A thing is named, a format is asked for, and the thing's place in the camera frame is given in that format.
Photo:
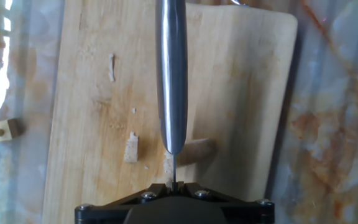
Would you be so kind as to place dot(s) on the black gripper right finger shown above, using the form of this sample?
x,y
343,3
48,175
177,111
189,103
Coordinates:
x,y
186,187

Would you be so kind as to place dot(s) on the lotus root end slice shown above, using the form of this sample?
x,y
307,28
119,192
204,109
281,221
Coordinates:
x,y
131,151

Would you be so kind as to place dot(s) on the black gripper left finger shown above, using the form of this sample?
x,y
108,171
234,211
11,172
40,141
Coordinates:
x,y
163,187

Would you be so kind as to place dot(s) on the thin pale peel sliver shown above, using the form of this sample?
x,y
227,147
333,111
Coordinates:
x,y
111,67

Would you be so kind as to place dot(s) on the lotus root slice with holes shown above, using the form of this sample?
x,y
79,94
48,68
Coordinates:
x,y
168,166

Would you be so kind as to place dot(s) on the steel kitchen cleaver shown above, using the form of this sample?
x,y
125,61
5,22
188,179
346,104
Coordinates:
x,y
172,77

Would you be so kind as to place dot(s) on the peeled lotus root piece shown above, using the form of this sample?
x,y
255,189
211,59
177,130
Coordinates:
x,y
197,151

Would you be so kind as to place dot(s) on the wooden cutting board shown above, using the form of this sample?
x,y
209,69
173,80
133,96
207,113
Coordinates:
x,y
235,93

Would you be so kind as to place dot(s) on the orange marble pattern mat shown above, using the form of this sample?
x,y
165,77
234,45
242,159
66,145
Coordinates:
x,y
337,124

